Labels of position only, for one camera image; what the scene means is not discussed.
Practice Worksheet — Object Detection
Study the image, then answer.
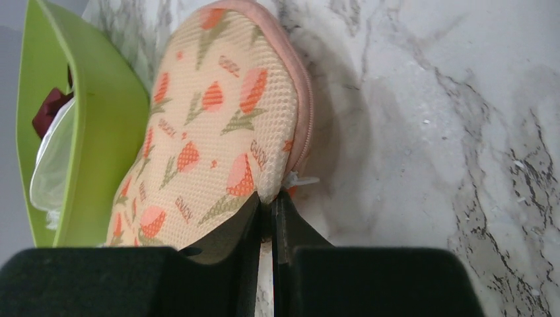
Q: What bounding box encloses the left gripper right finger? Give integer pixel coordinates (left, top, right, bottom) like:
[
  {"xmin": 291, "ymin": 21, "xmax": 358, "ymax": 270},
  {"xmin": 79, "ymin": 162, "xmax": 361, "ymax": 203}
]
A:
[{"xmin": 271, "ymin": 192, "xmax": 483, "ymax": 316}]

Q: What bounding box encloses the maroon bra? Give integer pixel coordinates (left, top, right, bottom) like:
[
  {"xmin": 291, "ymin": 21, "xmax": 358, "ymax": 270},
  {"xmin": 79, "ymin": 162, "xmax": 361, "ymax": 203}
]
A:
[{"xmin": 32, "ymin": 64, "xmax": 75, "ymax": 140}]

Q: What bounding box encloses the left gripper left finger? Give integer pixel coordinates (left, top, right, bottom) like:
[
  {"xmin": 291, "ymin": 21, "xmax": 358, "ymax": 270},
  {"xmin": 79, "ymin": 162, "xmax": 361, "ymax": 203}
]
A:
[{"xmin": 1, "ymin": 194, "xmax": 260, "ymax": 316}]

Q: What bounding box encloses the green plastic bin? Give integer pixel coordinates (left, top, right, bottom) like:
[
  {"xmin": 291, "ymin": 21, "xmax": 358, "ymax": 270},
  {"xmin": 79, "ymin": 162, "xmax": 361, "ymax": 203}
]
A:
[{"xmin": 16, "ymin": 1, "xmax": 149, "ymax": 248}]

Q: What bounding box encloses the peach floral mesh laundry bag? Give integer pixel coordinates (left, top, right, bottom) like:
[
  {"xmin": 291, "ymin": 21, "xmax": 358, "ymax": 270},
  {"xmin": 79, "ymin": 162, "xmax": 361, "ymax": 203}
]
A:
[{"xmin": 105, "ymin": 1, "xmax": 314, "ymax": 249}]

